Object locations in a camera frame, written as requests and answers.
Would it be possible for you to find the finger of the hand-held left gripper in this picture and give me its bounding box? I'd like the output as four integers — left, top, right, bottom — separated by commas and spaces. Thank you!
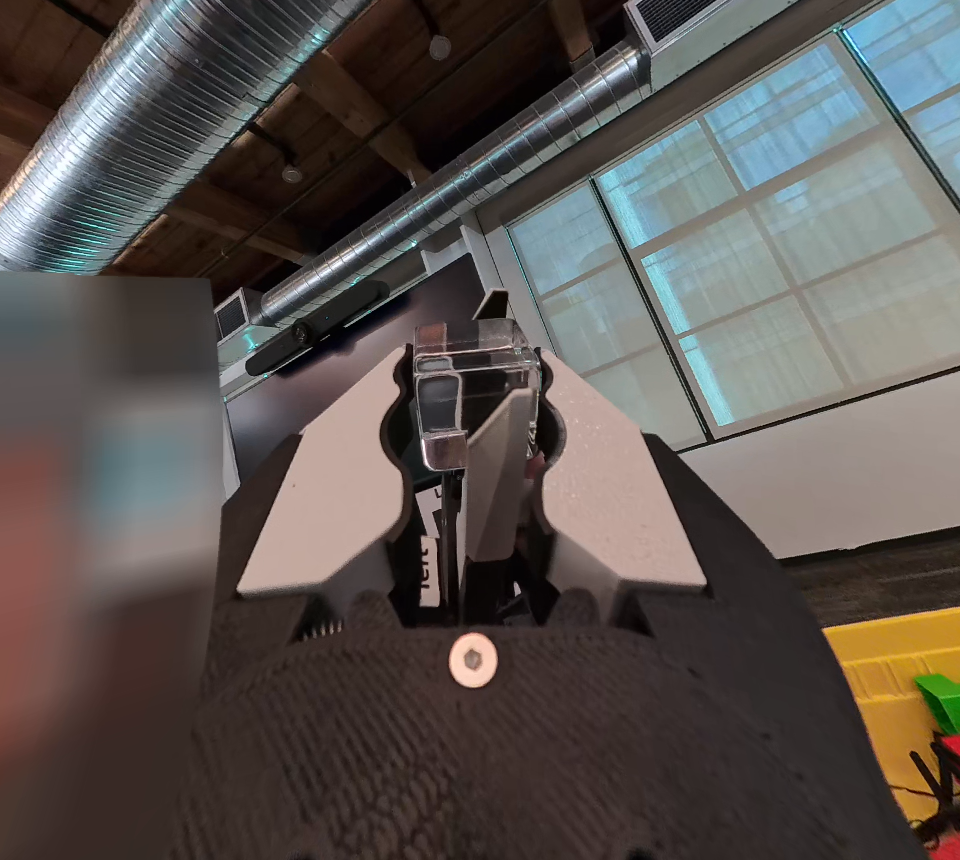
463, 389, 540, 562

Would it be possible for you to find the black wall screen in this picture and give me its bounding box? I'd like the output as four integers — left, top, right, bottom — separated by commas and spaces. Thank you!
223, 258, 513, 501

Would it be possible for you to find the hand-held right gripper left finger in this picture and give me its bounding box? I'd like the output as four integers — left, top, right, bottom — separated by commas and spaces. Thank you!
236, 346, 417, 621

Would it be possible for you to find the yellow storage bin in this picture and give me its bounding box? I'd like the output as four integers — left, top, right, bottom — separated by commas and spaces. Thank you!
821, 607, 960, 860

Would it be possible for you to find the black video bar camera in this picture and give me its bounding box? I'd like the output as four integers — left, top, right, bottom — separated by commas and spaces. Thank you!
243, 280, 392, 378

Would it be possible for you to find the large gridded window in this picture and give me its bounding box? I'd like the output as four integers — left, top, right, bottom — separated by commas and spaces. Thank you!
504, 0, 960, 450

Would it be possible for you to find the green plastic block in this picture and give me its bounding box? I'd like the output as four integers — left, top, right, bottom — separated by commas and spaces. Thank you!
912, 672, 960, 735

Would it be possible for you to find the large silver ventilation duct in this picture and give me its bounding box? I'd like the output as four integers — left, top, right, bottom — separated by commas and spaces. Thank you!
0, 0, 481, 276

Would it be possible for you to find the thin silver ventilation duct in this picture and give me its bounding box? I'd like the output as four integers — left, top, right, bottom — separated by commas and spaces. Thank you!
258, 42, 654, 330

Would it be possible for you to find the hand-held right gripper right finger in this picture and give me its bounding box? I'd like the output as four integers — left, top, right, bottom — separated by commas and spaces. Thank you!
532, 348, 710, 622

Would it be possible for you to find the small white air vent unit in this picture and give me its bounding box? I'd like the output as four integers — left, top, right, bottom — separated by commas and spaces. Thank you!
213, 286, 273, 367

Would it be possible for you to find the red plastic item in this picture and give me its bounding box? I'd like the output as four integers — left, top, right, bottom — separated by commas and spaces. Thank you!
930, 734, 960, 801

